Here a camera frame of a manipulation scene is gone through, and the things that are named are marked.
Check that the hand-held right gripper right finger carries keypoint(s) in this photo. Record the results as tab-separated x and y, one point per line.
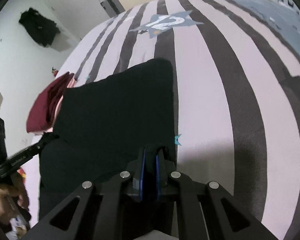
160	177

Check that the black printed t-shirt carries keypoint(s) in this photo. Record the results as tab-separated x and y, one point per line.
115	105

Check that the pile of papers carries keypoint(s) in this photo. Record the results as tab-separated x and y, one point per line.
17	227

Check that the red fire extinguisher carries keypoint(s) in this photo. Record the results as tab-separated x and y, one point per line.
55	73

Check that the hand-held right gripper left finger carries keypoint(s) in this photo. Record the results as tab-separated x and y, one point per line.
142	177

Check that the bed with striped star sheet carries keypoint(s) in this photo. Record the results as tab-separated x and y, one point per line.
215	92

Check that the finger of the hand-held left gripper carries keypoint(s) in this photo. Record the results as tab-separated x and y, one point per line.
41	146

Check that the person's left hand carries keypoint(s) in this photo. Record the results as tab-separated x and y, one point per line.
18	187

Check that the cluster of small devices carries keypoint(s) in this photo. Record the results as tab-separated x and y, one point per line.
283	0

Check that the maroon folded garment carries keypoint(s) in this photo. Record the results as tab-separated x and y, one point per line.
40	107

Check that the black hanging jacket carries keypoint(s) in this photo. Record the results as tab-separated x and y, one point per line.
40	27

